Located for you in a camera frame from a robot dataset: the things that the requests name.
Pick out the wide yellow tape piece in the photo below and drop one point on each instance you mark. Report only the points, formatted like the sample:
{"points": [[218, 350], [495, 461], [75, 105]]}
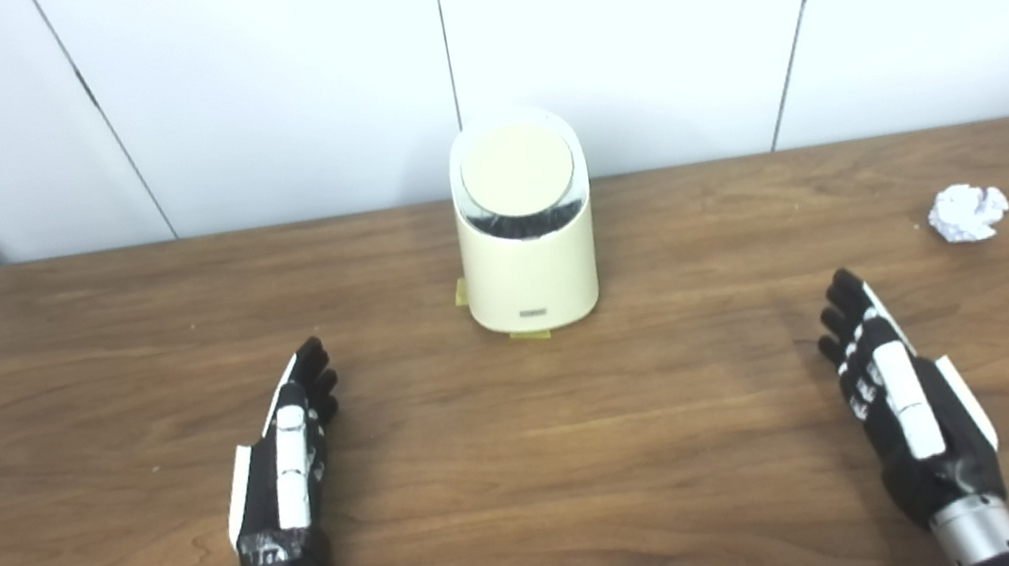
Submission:
{"points": [[530, 335]]}

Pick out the cream round bin lid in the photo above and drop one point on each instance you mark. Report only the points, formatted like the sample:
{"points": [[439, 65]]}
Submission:
{"points": [[517, 170]]}

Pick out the cream-colored desktop trash bin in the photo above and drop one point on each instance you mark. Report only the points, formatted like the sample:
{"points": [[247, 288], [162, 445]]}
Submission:
{"points": [[528, 274]]}

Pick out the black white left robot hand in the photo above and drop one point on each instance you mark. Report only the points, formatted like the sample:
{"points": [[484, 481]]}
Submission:
{"points": [[289, 459]]}

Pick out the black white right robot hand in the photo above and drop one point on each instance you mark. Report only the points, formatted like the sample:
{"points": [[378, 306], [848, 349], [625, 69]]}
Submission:
{"points": [[903, 402]]}

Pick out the white paper ball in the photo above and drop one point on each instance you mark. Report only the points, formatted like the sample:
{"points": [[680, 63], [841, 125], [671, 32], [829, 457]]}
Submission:
{"points": [[967, 212]]}

